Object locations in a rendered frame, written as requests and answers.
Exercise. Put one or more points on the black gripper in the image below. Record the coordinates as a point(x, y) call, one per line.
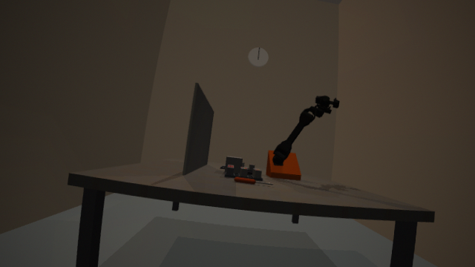
point(335, 103)

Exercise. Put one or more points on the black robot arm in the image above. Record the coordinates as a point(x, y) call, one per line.
point(282, 151)

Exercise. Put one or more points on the red-handled screwdriver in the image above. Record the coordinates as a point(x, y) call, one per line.
point(252, 181)

